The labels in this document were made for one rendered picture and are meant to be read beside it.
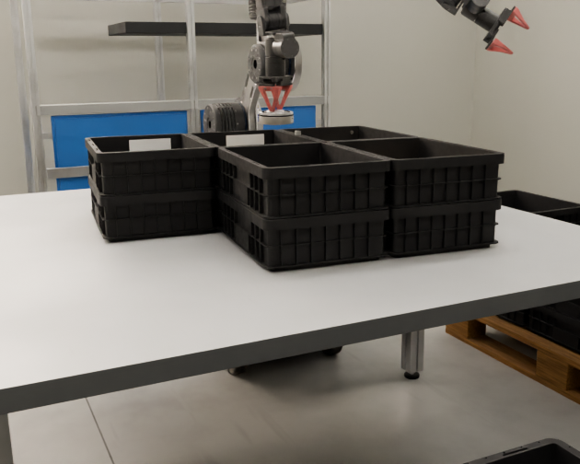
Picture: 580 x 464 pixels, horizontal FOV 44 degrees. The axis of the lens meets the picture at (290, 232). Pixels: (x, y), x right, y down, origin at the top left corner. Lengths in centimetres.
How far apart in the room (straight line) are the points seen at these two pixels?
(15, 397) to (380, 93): 471
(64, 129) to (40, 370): 280
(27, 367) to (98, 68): 373
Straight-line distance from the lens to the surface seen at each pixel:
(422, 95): 577
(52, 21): 473
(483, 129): 599
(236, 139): 226
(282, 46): 199
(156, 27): 397
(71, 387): 112
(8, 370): 116
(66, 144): 387
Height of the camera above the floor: 115
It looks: 14 degrees down
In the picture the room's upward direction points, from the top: 1 degrees counter-clockwise
